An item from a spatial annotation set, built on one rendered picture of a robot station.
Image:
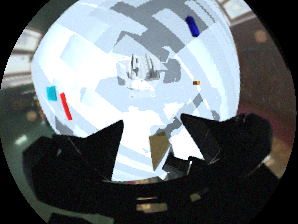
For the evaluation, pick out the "red flat bar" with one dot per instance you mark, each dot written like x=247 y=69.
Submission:
x=65 y=106

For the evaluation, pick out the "cyan rectangular block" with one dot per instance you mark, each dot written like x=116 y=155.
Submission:
x=51 y=93

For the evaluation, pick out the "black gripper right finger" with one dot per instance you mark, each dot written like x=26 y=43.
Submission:
x=210 y=135

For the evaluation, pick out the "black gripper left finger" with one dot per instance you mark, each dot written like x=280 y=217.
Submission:
x=99 y=150

